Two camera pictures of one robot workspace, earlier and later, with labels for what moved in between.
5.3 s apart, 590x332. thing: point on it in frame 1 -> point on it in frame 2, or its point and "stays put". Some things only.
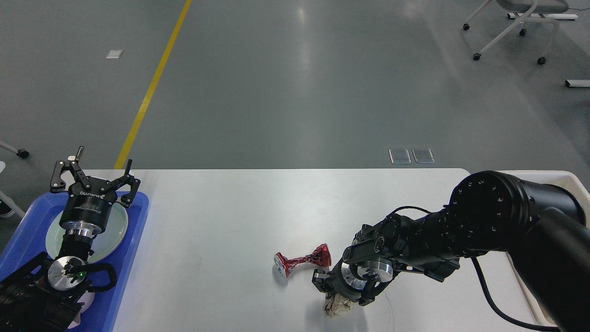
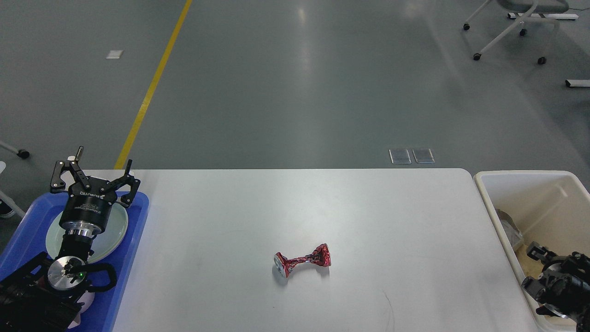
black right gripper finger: (367, 298) -> (538, 290)
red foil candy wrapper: (320, 255) stays put
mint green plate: (105, 244) stays put
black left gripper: (85, 211) stays put
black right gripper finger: (320, 278) -> (539, 252)
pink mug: (88, 298) stays put
